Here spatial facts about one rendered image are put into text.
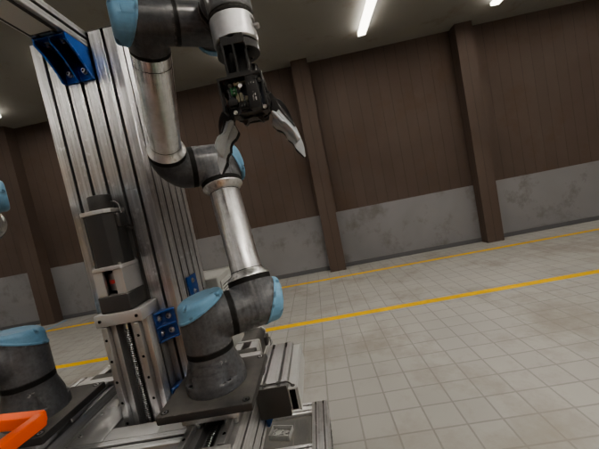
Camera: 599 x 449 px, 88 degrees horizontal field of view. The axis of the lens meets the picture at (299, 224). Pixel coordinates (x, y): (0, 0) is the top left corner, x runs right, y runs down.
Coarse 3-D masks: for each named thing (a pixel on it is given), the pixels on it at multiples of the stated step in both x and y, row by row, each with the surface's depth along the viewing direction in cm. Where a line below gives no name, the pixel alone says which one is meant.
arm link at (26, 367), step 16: (0, 336) 76; (16, 336) 77; (32, 336) 80; (0, 352) 76; (16, 352) 77; (32, 352) 79; (48, 352) 83; (0, 368) 75; (16, 368) 77; (32, 368) 79; (48, 368) 82; (0, 384) 76; (16, 384) 77
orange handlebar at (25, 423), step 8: (0, 416) 52; (8, 416) 52; (16, 416) 51; (24, 416) 51; (32, 416) 50; (40, 416) 50; (0, 424) 51; (8, 424) 51; (16, 424) 50; (24, 424) 48; (32, 424) 49; (40, 424) 50; (16, 432) 47; (24, 432) 47; (32, 432) 48; (0, 440) 45; (8, 440) 45; (16, 440) 46; (24, 440) 47; (0, 448) 44; (8, 448) 45; (16, 448) 46
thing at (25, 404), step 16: (32, 384) 78; (48, 384) 81; (64, 384) 88; (0, 400) 78; (16, 400) 77; (32, 400) 78; (48, 400) 80; (64, 400) 83; (48, 416) 79; (0, 432) 76
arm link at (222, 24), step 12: (216, 12) 49; (228, 12) 49; (240, 12) 49; (216, 24) 49; (228, 24) 49; (240, 24) 49; (252, 24) 51; (216, 36) 50; (228, 36) 49; (252, 36) 50; (216, 48) 52
